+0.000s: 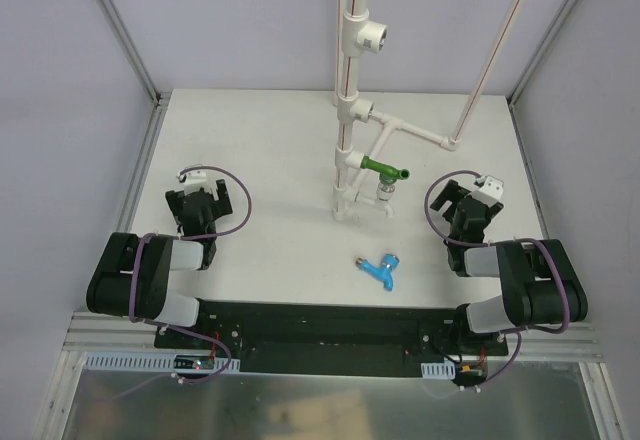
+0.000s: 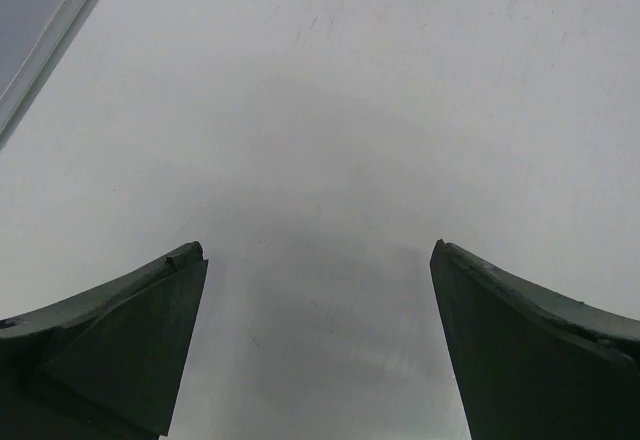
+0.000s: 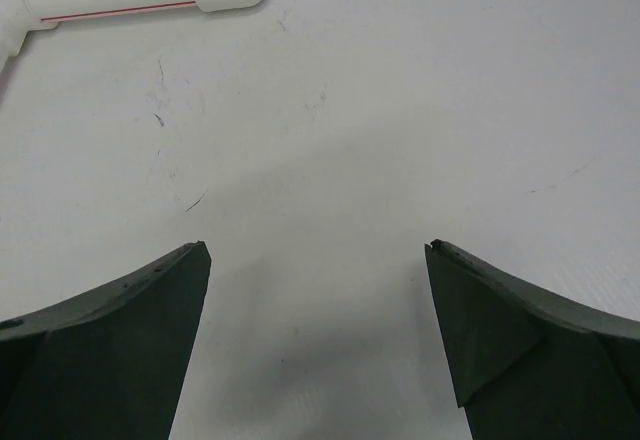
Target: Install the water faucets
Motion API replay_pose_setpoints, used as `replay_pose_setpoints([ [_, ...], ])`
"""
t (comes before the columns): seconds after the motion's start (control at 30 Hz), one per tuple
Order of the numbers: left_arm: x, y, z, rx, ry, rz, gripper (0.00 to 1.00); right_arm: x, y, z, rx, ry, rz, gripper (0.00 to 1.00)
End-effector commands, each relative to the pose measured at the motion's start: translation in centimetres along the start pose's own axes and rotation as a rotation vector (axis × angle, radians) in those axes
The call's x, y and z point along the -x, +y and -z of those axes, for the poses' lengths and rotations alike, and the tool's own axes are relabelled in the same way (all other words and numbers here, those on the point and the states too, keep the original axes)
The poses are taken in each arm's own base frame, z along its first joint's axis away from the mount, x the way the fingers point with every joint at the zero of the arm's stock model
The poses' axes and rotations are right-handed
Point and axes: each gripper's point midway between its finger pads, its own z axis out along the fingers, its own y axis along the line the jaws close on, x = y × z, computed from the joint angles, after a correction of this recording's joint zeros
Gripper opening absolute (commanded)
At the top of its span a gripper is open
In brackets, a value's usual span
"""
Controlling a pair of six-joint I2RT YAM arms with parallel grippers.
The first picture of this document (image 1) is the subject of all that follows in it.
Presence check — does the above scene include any blue plastic faucet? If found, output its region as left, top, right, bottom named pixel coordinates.
left=355, top=253, right=400, bottom=292

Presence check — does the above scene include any white pipe assembly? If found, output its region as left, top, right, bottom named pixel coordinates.
left=331, top=0, right=524, bottom=221

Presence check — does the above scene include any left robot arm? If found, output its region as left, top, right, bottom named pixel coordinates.
left=86, top=174, right=233, bottom=349

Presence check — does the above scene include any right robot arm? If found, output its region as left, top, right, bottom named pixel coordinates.
left=424, top=170, right=589, bottom=355

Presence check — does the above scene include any white plastic faucet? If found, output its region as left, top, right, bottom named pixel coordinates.
left=355, top=183, right=395, bottom=219

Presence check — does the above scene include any green plastic faucet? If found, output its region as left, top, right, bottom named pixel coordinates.
left=360, top=156, right=410, bottom=184

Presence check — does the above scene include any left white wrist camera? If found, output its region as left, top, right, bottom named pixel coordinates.
left=177, top=169, right=213, bottom=196

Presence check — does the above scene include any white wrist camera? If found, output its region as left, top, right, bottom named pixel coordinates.
left=471, top=175, right=504, bottom=207
left=177, top=169, right=213, bottom=196

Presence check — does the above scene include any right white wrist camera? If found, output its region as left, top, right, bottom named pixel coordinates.
left=471, top=175, right=504, bottom=207

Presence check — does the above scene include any left aluminium frame post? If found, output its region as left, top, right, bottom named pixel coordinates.
left=75, top=0, right=171, bottom=107

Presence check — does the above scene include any aluminium frame post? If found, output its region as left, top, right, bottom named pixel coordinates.
left=75, top=0, right=171, bottom=107
left=507, top=0, right=605, bottom=107

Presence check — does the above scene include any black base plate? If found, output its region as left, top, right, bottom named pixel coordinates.
left=154, top=301, right=508, bottom=378

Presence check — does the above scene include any left white cable duct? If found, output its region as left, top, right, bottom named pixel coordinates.
left=84, top=352, right=241, bottom=375

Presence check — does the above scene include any white cable duct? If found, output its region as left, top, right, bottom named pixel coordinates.
left=420, top=360, right=456, bottom=381
left=84, top=352, right=241, bottom=375

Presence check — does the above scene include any right white cable duct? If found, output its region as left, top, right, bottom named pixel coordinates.
left=420, top=360, right=456, bottom=381

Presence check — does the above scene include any front aluminium rail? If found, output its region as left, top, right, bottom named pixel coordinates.
left=62, top=312, right=604, bottom=363

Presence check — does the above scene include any right aluminium frame post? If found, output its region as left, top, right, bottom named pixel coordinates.
left=507, top=0, right=605, bottom=107

